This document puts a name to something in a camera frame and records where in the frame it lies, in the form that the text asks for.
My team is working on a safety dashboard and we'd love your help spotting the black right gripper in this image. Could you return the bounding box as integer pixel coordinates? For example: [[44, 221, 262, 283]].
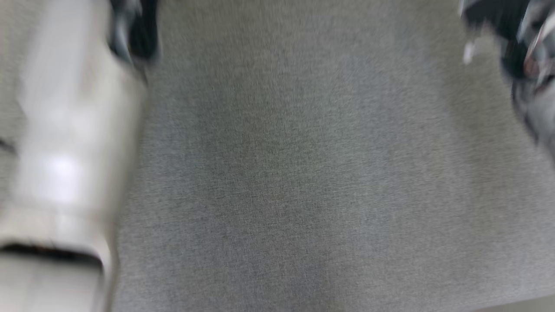
[[460, 0, 532, 44]]

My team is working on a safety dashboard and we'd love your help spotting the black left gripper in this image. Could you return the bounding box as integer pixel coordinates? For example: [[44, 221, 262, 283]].
[[108, 0, 161, 65]]

